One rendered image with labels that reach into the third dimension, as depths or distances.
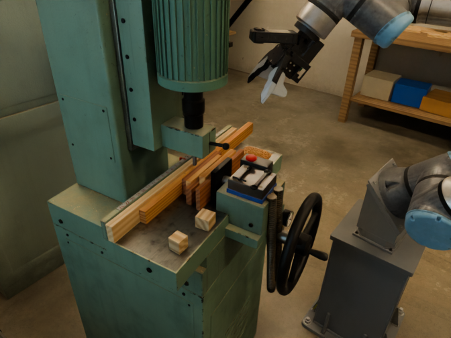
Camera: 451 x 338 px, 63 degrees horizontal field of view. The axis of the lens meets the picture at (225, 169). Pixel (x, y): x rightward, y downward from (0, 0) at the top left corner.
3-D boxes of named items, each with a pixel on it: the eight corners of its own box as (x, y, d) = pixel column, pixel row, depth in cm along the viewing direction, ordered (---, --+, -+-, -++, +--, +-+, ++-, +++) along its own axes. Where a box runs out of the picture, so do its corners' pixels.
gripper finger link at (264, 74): (260, 91, 104) (283, 76, 97) (243, 80, 102) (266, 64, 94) (262, 83, 106) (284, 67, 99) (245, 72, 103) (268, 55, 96)
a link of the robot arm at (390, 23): (423, 9, 86) (380, -25, 86) (413, 26, 79) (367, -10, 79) (392, 39, 93) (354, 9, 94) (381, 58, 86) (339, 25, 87)
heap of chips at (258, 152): (264, 163, 118) (264, 158, 117) (236, 155, 122) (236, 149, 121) (272, 153, 123) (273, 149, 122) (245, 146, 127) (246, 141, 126)
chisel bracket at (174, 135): (203, 164, 100) (203, 136, 95) (161, 151, 106) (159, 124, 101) (217, 153, 105) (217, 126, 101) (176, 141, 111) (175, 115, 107)
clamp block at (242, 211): (260, 237, 93) (263, 209, 88) (214, 219, 98) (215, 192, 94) (282, 206, 104) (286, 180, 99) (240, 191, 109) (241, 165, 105)
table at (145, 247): (213, 312, 78) (213, 293, 74) (106, 257, 90) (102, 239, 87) (307, 176, 123) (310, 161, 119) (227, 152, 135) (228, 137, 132)
